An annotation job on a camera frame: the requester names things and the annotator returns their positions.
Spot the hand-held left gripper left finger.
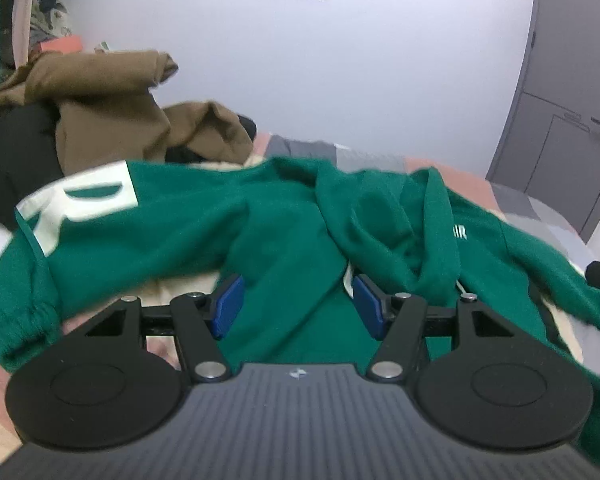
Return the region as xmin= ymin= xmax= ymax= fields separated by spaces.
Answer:
xmin=82 ymin=274 xmax=246 ymax=384

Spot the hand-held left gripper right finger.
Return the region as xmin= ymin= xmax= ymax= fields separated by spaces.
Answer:
xmin=352 ymin=274 xmax=521 ymax=384

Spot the green hoodie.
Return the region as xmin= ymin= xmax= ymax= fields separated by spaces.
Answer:
xmin=0 ymin=156 xmax=600 ymax=461

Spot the patchwork bed sheet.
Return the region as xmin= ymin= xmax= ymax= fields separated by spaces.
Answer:
xmin=0 ymin=131 xmax=600 ymax=461

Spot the grey door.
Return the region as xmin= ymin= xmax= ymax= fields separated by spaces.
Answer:
xmin=485 ymin=0 xmax=600 ymax=245

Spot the brown garment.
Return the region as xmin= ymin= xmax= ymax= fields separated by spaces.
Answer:
xmin=0 ymin=50 xmax=255 ymax=178

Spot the black garment pile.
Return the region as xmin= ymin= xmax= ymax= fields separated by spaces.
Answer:
xmin=0 ymin=102 xmax=66 ymax=221

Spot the pink box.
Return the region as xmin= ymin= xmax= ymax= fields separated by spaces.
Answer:
xmin=39 ymin=36 xmax=83 ymax=55

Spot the camouflage cloth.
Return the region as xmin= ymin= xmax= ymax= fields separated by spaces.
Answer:
xmin=30 ymin=1 xmax=76 ymax=46

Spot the hanging pink garment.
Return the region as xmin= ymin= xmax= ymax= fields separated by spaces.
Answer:
xmin=7 ymin=0 xmax=46 ymax=68

